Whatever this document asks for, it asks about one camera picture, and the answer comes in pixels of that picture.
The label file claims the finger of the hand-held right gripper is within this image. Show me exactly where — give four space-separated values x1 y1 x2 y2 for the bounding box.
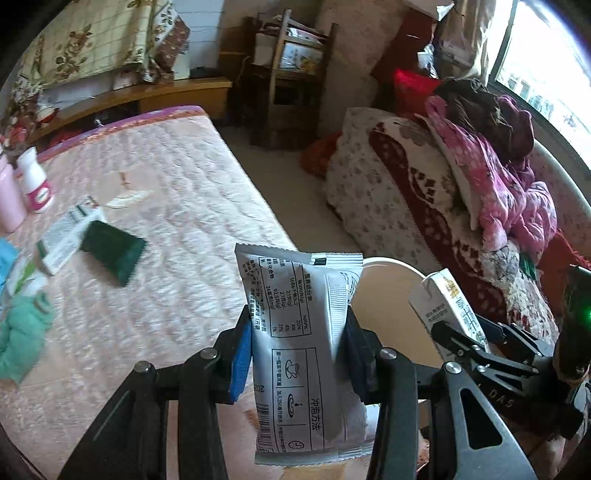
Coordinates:
434 322 536 377
475 316 555 358

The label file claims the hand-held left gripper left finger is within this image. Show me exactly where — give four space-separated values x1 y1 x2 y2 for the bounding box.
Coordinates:
58 305 254 480

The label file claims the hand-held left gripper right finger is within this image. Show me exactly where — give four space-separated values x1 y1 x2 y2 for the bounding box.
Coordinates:
344 305 539 480

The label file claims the white green milk carton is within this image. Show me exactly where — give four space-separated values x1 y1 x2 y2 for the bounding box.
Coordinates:
409 269 490 356

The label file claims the grey printed powder packet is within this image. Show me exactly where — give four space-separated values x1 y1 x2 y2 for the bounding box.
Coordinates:
235 242 370 466

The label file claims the white plastic bucket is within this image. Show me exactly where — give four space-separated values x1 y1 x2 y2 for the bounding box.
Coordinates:
351 257 444 370

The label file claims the dark green foil packet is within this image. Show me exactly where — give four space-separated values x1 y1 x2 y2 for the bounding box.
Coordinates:
81 220 147 286

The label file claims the long white medicine box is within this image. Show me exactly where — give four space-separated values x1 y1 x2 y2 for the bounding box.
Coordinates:
36 196 108 276

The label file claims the teal cloth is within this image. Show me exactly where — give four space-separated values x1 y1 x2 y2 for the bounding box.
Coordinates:
0 293 57 385

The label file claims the white green box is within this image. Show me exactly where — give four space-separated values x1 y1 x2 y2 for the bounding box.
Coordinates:
2 258 49 298

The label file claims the red tasselled cushion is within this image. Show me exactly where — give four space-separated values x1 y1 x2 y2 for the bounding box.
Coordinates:
549 231 591 273

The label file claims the red patterned sofa throw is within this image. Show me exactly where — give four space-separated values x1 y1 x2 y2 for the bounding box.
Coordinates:
369 117 568 370

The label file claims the pink floral clothing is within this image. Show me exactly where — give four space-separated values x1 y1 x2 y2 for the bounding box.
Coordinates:
425 95 557 254

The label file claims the floral covered sofa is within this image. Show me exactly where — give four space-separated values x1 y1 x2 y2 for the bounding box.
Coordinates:
323 106 591 439

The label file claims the maroon garment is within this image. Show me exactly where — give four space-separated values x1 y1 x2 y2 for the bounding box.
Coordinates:
489 95 536 162

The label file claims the red plastic bag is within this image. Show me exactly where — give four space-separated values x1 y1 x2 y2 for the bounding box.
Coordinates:
302 131 342 176

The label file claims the dark brown garment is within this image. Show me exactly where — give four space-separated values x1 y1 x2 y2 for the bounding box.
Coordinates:
438 78 499 134

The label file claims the dark wooden chair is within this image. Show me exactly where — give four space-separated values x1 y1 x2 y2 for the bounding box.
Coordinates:
247 9 333 148

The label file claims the light blue cloth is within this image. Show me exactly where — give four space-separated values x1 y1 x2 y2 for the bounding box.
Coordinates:
0 237 20 282

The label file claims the white pill bottle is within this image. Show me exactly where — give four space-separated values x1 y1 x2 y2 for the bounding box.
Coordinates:
16 148 55 214

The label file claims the window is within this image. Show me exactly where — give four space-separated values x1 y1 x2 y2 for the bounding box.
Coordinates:
489 0 591 158

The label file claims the wooden cabinet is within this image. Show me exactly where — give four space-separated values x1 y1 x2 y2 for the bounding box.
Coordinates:
28 76 233 139

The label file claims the pink bottle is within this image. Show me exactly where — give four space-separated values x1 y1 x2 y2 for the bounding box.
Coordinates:
0 154 28 234

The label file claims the beige curtain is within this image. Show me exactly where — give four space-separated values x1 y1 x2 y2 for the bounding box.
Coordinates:
434 0 499 84

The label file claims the dark red hanging cloth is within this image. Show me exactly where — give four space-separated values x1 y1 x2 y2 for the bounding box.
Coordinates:
372 9 444 93

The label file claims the white floral printed box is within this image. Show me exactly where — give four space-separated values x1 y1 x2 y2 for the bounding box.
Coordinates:
281 39 324 75

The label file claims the floral covered tall appliance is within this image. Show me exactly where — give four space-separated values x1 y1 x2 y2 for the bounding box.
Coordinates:
318 0 407 134

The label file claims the bunch of artificial flowers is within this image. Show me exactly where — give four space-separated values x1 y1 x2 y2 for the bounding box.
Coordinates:
0 74 47 153

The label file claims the floral checked cloth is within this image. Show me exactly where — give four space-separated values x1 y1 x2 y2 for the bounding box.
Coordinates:
14 0 191 88

